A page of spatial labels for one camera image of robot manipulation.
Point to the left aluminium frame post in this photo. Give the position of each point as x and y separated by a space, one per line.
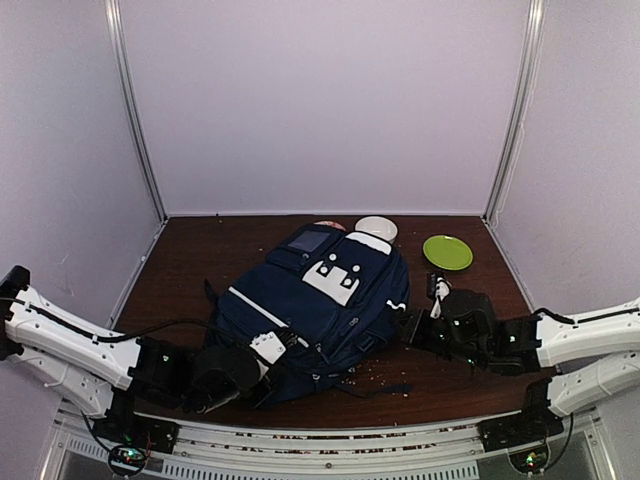
116 33

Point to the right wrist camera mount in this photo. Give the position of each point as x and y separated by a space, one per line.
438 288

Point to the navy blue backpack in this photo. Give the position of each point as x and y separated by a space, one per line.
338 292

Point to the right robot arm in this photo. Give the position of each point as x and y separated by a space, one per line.
463 324

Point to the red patterned small bowl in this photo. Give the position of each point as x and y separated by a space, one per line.
331 224

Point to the green plate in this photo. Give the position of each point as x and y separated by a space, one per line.
447 252

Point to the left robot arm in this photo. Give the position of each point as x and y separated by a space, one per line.
103 372

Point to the aluminium frame post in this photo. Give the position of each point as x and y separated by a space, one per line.
116 33
525 79

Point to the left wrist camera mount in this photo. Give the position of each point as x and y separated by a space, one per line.
269 347

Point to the white ceramic bowl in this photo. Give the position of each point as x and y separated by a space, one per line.
378 226

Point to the right aluminium frame post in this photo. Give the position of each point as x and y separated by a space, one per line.
525 79

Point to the front aluminium rail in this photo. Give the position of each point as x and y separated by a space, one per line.
443 450

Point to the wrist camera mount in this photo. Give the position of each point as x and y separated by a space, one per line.
269 347
438 288

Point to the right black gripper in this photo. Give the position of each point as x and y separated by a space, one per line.
417 336

